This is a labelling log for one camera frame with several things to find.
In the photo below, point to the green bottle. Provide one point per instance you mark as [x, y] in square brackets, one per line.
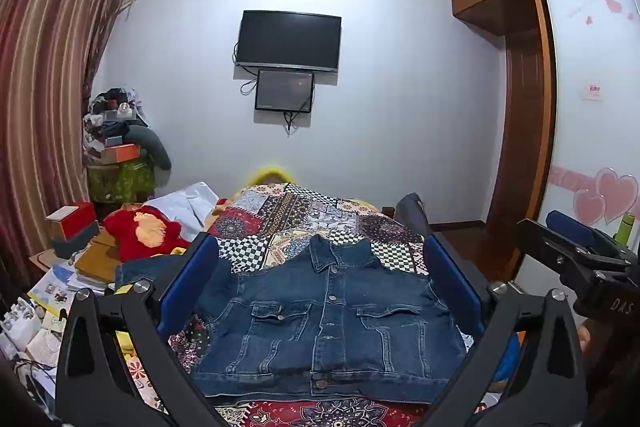
[624, 231]

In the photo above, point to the pile of papers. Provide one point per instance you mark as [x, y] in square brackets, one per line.
[45, 302]

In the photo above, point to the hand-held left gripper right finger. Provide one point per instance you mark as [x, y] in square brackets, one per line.
[450, 282]

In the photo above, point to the green patterned cloth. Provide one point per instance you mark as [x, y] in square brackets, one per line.
[122, 179]

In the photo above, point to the brown wooden door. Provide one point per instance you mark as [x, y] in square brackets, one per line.
[520, 117]

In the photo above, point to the dark grey box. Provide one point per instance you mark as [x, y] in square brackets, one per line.
[75, 244]

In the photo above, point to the red plush toy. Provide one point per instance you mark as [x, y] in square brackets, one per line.
[135, 237]

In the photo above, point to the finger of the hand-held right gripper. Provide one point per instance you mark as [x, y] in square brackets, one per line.
[550, 247]
[570, 224]

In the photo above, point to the wall switch with red sticker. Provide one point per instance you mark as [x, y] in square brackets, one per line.
[593, 92]

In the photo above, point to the red box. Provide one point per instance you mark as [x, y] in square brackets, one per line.
[70, 217]

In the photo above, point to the small black wall monitor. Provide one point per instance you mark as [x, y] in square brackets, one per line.
[284, 90]

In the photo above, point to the black wall television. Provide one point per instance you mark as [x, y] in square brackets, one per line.
[289, 41]

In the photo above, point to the grey neck pillow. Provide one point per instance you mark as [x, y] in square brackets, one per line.
[157, 147]

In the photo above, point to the white sliding wardrobe door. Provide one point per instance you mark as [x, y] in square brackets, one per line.
[590, 132]

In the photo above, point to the pile of clutter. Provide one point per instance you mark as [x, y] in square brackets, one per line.
[112, 112]

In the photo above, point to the brown cardboard envelope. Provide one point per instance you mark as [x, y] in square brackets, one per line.
[97, 259]

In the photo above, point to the patchwork patterned blanket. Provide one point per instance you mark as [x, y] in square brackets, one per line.
[300, 217]

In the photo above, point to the orange box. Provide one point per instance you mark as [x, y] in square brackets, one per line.
[122, 153]

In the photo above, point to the blue denim jacket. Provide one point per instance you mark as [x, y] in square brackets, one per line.
[325, 317]

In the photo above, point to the yellow plush item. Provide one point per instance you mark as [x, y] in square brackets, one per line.
[270, 174]

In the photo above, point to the striped brown curtain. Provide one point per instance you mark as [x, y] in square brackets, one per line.
[45, 82]

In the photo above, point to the dark grey cloth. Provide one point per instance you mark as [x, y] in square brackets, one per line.
[410, 212]

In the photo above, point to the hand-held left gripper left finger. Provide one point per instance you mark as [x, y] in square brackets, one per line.
[192, 277]

